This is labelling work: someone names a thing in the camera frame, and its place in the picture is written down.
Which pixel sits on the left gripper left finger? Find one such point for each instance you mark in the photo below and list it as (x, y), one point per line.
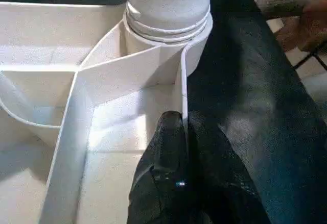
(163, 178)

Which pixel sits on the white plastic table top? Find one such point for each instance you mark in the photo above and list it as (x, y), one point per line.
(76, 106)

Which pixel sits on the black stand leg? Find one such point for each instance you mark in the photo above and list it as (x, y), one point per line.
(310, 59)

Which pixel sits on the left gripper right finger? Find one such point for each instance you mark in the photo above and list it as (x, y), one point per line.
(222, 183)

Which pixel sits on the white plastic table leg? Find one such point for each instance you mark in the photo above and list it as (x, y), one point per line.
(168, 7)

